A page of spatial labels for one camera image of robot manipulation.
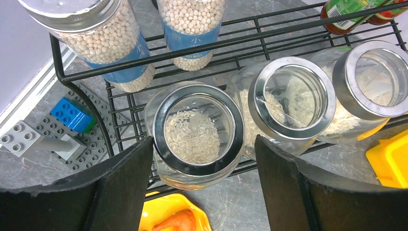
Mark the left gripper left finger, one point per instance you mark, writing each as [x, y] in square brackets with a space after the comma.
[108, 196]

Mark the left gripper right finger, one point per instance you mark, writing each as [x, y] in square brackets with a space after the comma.
[300, 196]

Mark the glass jar front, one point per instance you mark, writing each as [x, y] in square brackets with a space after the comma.
[290, 101]

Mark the glass jar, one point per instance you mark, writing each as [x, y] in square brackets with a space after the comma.
[371, 85]
[290, 101]
[198, 134]

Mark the glass jar back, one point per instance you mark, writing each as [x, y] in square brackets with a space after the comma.
[198, 134]

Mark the blue band spice jar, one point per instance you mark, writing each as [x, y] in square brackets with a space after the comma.
[100, 32]
[190, 23]

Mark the red label sauce bottle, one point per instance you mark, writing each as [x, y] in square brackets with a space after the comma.
[385, 17]

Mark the yellow plate with chicken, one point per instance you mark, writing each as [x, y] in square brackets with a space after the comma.
[157, 210]

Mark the grey lego baseplate with bricks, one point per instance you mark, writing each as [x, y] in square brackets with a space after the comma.
[90, 146]

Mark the orange chicken wing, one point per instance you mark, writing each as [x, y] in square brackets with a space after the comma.
[181, 221]

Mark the yellow plastic bin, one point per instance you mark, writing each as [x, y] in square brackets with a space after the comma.
[389, 161]

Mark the black wire rack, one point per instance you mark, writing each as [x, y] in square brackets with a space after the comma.
[241, 40]

